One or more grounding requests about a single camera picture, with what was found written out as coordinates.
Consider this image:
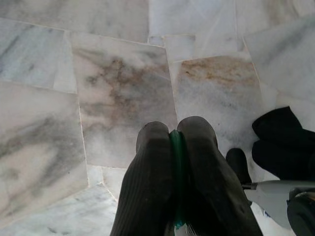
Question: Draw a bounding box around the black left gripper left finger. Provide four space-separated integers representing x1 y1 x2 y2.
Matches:
109 120 179 236

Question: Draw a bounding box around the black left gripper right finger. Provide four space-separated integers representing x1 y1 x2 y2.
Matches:
177 116 264 236

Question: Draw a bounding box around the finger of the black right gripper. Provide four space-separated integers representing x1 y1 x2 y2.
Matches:
225 148 252 185

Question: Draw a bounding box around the green plastic hanger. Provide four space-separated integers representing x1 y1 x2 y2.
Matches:
168 129 195 236

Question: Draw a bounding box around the black shirt with green print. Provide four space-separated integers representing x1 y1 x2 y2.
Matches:
251 106 315 181

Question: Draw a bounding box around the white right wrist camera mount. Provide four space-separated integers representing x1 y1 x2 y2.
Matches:
242 180 315 223

